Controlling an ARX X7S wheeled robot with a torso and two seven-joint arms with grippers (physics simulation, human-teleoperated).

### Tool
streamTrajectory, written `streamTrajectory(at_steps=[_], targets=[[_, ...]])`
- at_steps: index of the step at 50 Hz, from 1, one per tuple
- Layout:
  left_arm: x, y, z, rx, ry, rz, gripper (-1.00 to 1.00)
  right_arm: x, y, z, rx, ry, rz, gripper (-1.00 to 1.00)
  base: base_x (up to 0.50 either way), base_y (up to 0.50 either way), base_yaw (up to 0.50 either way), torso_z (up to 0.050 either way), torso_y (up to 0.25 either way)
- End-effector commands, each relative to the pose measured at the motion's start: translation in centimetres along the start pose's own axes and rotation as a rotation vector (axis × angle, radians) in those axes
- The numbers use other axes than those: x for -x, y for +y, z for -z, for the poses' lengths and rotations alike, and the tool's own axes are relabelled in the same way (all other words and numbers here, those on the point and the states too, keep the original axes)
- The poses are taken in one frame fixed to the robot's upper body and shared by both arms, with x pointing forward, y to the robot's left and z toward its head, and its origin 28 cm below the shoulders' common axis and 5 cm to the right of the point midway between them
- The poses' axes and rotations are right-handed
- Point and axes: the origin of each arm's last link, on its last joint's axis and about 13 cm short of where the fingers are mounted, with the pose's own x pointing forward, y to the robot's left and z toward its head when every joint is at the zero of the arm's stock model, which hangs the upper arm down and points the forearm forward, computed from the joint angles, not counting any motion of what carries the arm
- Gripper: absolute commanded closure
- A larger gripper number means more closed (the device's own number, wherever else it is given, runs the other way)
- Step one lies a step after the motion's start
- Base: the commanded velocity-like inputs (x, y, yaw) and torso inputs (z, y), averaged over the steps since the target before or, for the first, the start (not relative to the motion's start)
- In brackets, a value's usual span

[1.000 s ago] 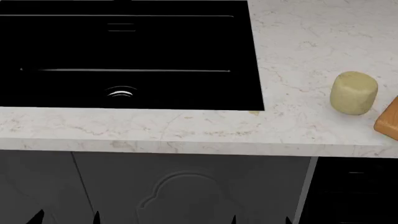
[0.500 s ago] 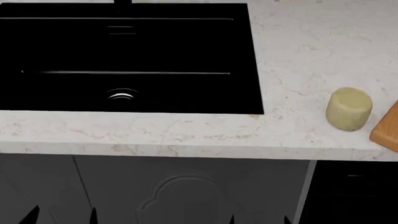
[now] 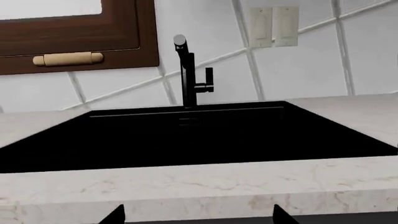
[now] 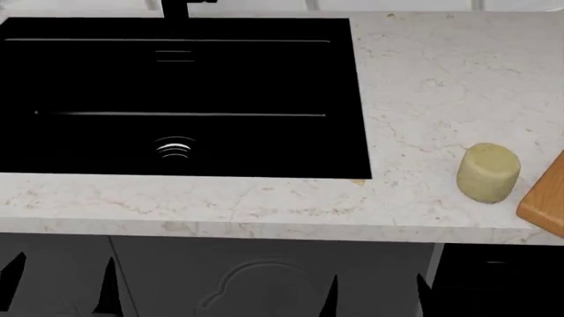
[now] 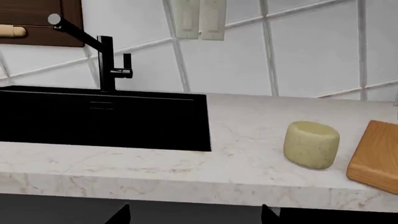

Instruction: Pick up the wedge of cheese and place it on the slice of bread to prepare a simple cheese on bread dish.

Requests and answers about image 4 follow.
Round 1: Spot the grey cabinet door with emblem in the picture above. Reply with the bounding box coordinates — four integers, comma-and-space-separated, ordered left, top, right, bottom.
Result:
108, 234, 436, 317

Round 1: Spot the wooden cutting board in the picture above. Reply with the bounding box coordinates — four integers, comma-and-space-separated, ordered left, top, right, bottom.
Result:
516, 151, 564, 239

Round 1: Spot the pale yellow cheese block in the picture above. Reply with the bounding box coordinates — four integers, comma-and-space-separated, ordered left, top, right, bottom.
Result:
456, 142, 522, 204

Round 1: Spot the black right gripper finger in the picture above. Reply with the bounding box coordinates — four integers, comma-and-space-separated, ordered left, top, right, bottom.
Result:
320, 274, 340, 317
416, 273, 436, 317

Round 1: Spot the black kitchen sink basin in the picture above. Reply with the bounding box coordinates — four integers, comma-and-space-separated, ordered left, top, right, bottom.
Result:
0, 16, 373, 181

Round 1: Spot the sink drain strainer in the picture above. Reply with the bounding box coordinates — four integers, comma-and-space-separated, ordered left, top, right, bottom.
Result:
153, 135, 197, 160

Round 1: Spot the plain grey cabinet door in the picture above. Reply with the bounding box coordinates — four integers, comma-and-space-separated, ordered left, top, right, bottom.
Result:
0, 232, 138, 317

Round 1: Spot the black under-counter appliance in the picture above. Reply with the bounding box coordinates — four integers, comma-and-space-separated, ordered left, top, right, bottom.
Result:
430, 242, 564, 317

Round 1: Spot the black sink faucet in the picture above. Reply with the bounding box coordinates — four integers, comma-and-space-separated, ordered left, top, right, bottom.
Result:
160, 0, 219, 19

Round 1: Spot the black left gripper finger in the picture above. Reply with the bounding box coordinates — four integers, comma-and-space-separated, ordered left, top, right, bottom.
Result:
93, 256, 123, 314
0, 251, 27, 313

